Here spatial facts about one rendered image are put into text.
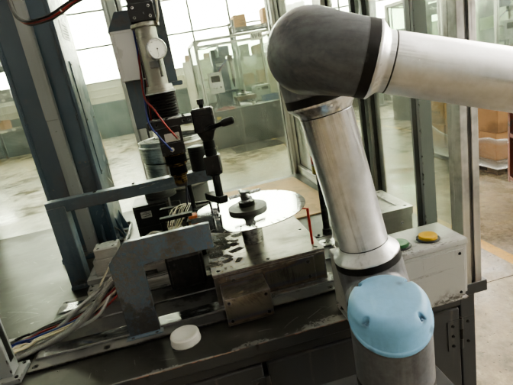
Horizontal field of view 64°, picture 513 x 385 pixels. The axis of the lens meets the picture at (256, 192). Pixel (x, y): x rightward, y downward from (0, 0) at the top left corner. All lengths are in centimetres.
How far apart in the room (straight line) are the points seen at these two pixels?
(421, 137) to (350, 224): 44
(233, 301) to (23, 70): 110
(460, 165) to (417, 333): 49
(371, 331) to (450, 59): 36
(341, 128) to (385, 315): 28
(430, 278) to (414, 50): 59
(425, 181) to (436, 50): 61
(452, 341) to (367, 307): 60
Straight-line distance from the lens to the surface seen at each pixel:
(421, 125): 107
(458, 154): 101
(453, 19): 98
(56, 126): 162
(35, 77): 163
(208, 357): 97
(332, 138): 65
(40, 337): 123
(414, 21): 105
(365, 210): 69
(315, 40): 51
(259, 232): 118
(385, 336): 61
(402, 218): 119
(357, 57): 50
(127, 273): 103
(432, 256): 98
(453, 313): 117
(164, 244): 100
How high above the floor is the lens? 132
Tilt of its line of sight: 16 degrees down
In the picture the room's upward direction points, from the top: 10 degrees counter-clockwise
